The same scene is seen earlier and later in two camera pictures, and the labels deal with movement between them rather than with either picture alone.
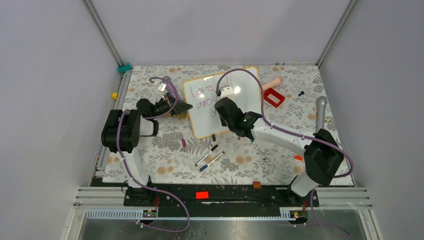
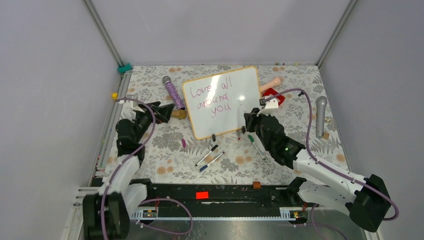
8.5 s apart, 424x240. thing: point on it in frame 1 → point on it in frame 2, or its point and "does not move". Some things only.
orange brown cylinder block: (256, 185) does not move
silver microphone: (321, 102) does not move
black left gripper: (179, 106) → (162, 115)
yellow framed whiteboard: (203, 118) does not move
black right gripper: (223, 122) → (251, 118)
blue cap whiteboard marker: (203, 168) does not move
